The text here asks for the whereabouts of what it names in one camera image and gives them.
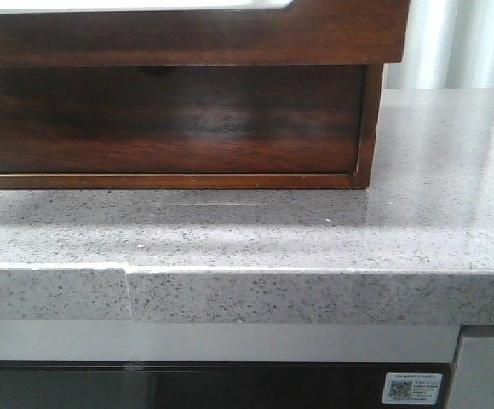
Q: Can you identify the white plastic tray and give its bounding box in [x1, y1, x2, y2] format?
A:
[0, 0, 292, 14]

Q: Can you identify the white QR code sticker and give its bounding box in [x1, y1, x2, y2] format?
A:
[382, 372, 443, 405]

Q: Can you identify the wooden drawer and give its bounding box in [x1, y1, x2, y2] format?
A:
[0, 66, 365, 174]
[0, 1, 409, 67]

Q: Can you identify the dark wooden drawer cabinet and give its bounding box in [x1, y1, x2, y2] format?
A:
[0, 62, 392, 189]

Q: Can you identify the black built-in appliance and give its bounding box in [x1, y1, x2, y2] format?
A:
[0, 361, 451, 408]

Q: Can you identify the grey cabinet door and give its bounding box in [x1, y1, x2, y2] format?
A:
[446, 325, 494, 408]

